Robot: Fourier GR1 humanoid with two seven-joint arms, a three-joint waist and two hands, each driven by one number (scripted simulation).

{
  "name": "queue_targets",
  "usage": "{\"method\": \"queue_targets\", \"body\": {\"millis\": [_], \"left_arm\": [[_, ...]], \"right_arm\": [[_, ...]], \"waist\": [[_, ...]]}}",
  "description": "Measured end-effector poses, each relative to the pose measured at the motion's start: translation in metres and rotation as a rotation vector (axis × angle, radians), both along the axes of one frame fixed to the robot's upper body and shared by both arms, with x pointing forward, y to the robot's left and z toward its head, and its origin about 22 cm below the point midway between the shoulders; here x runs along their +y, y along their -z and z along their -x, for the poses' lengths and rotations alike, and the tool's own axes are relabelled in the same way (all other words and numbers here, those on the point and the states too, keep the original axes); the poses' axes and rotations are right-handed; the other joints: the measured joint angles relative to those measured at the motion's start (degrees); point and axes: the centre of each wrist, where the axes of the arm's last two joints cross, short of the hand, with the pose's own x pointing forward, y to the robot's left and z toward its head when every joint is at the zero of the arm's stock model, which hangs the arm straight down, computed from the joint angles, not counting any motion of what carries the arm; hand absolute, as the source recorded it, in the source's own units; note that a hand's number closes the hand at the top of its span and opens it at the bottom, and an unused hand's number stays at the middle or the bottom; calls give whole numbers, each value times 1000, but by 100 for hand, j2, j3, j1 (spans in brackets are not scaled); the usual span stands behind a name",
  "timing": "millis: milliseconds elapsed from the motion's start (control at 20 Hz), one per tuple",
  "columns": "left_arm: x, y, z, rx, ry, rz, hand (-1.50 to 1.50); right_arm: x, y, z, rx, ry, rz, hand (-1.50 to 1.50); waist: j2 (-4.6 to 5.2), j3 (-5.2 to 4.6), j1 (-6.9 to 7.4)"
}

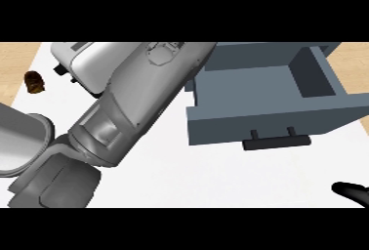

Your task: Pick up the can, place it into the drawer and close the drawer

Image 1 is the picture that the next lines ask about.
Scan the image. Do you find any grey-blue drawer front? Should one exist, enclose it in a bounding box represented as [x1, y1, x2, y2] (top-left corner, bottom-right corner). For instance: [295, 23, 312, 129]
[186, 93, 369, 146]

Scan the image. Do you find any brown can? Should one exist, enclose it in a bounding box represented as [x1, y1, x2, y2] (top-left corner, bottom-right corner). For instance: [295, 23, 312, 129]
[25, 70, 47, 95]

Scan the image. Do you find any white rounded appliance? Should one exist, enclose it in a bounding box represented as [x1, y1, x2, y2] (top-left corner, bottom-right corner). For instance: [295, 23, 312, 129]
[49, 42, 146, 99]

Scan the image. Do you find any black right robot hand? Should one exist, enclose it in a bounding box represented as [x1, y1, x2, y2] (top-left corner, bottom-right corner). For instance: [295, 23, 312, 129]
[331, 181, 369, 208]

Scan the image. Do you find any black drawer handle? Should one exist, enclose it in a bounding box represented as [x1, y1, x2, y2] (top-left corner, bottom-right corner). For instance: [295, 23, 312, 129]
[242, 126, 313, 151]

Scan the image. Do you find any grey-blue open drawer box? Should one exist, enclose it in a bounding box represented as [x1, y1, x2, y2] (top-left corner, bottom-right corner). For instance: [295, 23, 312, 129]
[194, 46, 349, 108]

